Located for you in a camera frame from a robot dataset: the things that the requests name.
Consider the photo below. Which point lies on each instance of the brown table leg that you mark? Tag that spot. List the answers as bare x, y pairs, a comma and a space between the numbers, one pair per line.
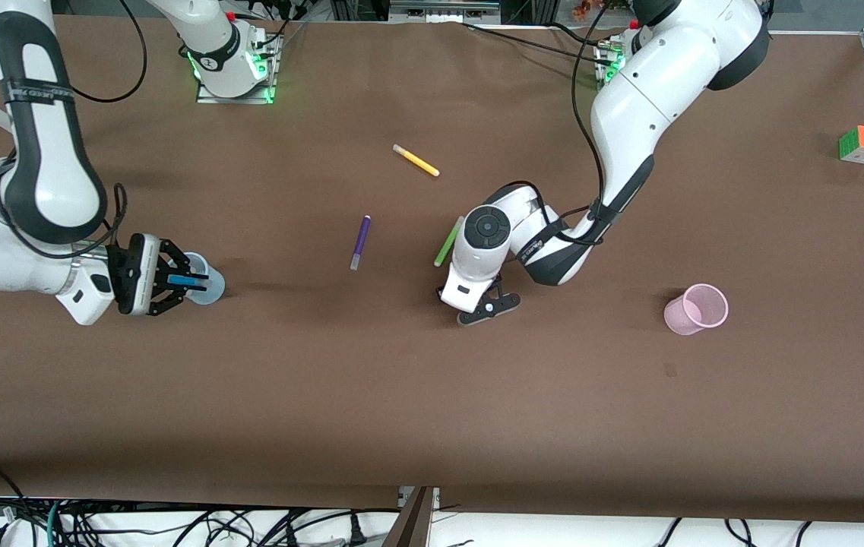
410, 524

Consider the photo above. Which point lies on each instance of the colourful puzzle cube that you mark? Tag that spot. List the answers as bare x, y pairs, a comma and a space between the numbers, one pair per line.
863, 144

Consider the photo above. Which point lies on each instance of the black power plug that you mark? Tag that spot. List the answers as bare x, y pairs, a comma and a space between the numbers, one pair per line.
356, 535

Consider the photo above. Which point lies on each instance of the grey power strip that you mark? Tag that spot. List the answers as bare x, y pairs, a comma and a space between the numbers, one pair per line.
443, 11

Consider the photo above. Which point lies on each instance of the silver metal bracket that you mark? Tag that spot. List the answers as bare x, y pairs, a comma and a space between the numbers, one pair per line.
403, 495

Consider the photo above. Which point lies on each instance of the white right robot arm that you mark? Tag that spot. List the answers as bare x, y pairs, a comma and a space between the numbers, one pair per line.
44, 152

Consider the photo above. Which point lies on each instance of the orange toy figures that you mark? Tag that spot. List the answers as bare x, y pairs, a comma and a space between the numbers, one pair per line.
587, 9

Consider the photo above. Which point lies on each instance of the blue marker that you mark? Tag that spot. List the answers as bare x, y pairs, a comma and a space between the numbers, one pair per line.
187, 281

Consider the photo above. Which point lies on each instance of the yellow marker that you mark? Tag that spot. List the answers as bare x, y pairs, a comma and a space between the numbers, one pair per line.
416, 160

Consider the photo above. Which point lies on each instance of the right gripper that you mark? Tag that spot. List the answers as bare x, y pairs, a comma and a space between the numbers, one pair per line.
125, 276

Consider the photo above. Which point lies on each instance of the purple marker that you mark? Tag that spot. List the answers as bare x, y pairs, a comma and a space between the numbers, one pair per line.
360, 243

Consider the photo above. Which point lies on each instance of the translucent pink cup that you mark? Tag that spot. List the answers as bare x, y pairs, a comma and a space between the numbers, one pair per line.
678, 319

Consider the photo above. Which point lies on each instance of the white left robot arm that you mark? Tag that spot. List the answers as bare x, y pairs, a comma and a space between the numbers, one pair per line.
629, 114

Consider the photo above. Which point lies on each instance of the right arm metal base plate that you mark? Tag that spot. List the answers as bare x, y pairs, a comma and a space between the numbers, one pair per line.
238, 97

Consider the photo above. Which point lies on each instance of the translucent blue cup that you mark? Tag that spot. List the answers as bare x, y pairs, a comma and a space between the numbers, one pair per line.
215, 285

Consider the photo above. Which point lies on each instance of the green marker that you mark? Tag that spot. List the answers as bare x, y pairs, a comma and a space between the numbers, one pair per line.
444, 249

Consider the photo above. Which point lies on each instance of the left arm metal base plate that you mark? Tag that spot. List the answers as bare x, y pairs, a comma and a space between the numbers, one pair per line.
605, 53

